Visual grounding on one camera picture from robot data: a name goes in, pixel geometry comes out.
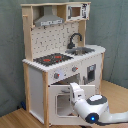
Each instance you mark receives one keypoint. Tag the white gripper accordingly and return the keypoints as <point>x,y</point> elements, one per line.
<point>76,93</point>

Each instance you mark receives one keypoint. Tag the white oven door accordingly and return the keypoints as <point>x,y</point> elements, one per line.
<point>60,110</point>

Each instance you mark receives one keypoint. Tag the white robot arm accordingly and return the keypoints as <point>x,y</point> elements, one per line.
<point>94,110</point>

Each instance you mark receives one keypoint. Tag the wooden toy kitchen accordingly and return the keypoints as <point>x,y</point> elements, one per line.
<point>46,40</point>

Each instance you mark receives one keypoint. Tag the right red stove knob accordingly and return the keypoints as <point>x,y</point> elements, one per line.
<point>74,69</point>

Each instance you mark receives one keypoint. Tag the red stove knob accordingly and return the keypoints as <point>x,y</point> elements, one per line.
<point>74,69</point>
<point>56,75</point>

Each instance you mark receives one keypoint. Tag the left red stove knob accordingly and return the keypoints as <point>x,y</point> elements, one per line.
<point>56,75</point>

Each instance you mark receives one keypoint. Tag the black toy stovetop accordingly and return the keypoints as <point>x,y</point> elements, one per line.
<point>52,59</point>

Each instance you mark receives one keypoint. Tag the grey toy sink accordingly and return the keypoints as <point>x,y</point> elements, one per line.
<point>79,51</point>

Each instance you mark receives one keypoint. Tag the black toy faucet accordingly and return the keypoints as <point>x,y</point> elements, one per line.
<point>73,40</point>

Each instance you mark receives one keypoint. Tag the grey range hood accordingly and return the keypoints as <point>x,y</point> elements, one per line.
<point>48,18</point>

